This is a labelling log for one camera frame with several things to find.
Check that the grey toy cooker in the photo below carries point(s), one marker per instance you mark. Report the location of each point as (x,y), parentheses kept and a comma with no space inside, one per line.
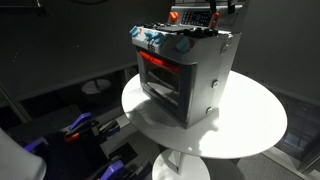
(184,63)

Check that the purple black clamp stand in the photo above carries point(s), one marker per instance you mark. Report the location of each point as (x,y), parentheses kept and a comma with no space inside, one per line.
(94,151)

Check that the small round background table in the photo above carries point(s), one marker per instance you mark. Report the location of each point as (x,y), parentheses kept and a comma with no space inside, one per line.
(96,86)

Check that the white rounded object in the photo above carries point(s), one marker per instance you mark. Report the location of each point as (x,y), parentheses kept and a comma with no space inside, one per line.
(18,164)

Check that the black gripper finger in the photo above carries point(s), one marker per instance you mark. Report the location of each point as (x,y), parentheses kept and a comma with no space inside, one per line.
(231,6)
(212,4)

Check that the round white table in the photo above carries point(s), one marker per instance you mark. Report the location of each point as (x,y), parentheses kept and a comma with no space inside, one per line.
(250,120)

